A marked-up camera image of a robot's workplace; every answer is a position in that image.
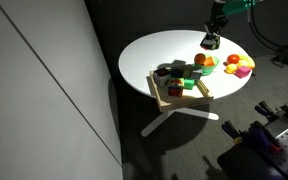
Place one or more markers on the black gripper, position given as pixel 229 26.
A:
pixel 217 18

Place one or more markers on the orange toy fruit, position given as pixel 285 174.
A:
pixel 199 58

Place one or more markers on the orange toy block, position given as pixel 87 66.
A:
pixel 209 61

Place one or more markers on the red toy tomato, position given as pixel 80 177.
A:
pixel 233 59

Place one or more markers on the yellow toy lemon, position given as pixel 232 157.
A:
pixel 231 68
pixel 242 63

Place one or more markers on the yellow toy banana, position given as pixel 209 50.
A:
pixel 250 62

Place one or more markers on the pink toy cube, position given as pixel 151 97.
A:
pixel 242 71

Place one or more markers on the green toy block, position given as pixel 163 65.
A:
pixel 189 84

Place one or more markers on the black white patterned block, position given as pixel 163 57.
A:
pixel 161 76

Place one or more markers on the green plastic bowl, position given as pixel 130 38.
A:
pixel 207 70

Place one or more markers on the white round table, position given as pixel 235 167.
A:
pixel 178 47

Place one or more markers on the purple clamp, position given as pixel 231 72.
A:
pixel 263 109
pixel 257 136

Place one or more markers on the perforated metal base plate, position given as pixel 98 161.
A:
pixel 244 163

